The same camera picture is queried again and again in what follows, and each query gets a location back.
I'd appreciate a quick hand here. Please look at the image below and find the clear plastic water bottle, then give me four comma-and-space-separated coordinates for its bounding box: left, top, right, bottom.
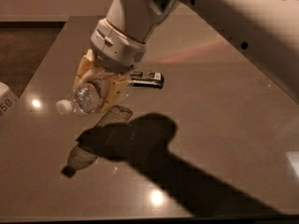
56, 82, 102, 116

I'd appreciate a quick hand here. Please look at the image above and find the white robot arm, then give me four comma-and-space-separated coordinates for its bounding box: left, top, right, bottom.
75, 0, 299, 112

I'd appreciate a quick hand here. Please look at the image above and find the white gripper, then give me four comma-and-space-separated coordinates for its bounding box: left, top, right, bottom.
73, 19, 146, 113

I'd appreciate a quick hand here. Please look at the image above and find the white labelled box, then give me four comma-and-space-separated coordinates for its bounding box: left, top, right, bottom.
0, 82, 18, 119

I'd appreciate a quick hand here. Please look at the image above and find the dark snack bar wrapper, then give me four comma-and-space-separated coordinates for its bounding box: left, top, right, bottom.
129, 72, 164, 89

